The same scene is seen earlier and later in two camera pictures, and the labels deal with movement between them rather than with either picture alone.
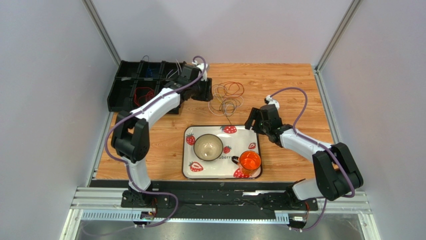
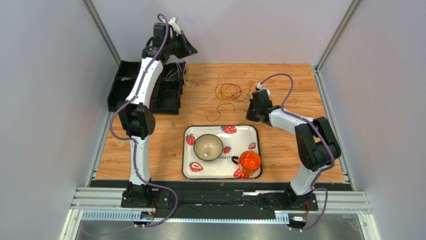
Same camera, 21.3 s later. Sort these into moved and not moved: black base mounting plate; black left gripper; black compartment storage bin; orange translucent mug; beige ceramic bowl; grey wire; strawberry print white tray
Moved: grey wire; black left gripper
Not moved: orange translucent mug; beige ceramic bowl; strawberry print white tray; black compartment storage bin; black base mounting plate
